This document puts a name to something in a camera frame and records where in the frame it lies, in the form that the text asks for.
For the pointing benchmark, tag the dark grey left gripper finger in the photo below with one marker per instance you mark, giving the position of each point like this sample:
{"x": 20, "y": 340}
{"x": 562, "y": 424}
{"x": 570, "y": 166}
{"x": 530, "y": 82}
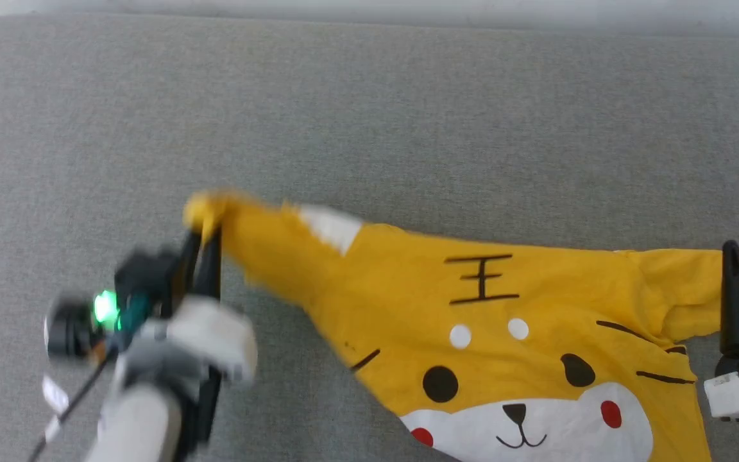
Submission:
{"x": 190, "y": 269}
{"x": 213, "y": 269}

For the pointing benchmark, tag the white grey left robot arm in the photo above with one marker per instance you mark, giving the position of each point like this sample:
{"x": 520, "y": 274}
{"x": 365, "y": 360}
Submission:
{"x": 138, "y": 427}

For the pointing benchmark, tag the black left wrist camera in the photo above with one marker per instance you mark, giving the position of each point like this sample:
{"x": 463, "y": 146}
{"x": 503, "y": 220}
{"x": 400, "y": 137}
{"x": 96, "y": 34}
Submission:
{"x": 145, "y": 273}

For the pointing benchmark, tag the yellow tiger face shirt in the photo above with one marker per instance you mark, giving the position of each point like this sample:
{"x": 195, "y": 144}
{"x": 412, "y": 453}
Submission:
{"x": 408, "y": 289}

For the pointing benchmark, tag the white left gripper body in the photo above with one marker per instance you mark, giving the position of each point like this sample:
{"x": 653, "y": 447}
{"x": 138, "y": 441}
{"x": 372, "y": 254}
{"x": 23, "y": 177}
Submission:
{"x": 215, "y": 340}

